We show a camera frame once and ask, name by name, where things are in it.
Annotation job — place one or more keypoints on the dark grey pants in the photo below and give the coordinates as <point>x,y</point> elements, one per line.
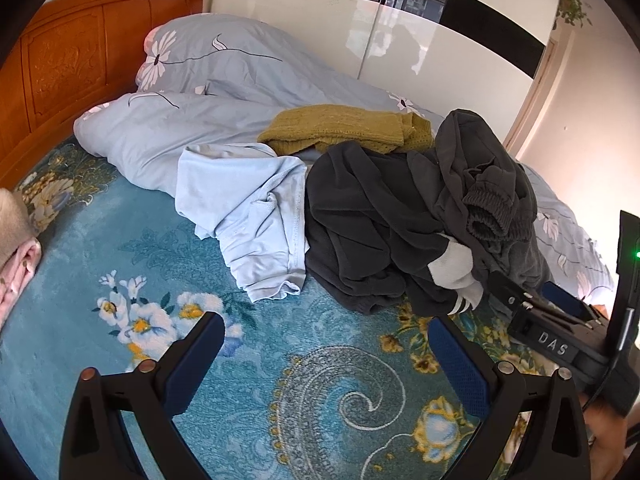
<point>470,160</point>

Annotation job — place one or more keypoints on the pink folded cloth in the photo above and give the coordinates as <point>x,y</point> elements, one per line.
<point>15,280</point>

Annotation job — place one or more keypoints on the cream door frame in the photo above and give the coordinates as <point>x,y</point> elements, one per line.
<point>530,105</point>

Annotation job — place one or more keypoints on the olive knitted sweater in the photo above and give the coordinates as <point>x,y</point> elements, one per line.
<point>340,127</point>

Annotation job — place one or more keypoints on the green plant wall sticker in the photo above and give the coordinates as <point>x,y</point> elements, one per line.
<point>572,7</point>

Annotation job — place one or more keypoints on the teal floral bed blanket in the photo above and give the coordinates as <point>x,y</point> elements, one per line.
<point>300,360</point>

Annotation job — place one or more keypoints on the orange wooden headboard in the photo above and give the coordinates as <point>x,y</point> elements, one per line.
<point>75,60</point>

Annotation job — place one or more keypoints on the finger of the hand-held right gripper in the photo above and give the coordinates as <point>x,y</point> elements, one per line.
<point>565,300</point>
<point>505,287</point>

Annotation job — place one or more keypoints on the dark grey white-cuffed sweatshirt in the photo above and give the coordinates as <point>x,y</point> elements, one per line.
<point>360,220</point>

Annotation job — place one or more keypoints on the grey-blue floral duvet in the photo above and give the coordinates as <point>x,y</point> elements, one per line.
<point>200,110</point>

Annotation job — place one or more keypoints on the light blue shirt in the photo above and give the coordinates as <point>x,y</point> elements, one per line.
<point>250,200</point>

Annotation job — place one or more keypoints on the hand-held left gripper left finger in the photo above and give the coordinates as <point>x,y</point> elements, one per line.
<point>196,360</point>

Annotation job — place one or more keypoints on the person's right hand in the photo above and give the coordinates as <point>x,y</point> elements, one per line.
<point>605,435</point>

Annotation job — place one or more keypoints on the glossy black and white wardrobe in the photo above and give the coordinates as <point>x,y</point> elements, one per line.
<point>325,30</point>

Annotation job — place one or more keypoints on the beige folded cloth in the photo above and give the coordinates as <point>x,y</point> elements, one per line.
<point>12,225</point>

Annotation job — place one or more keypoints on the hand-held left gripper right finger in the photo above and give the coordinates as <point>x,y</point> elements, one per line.
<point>457,362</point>

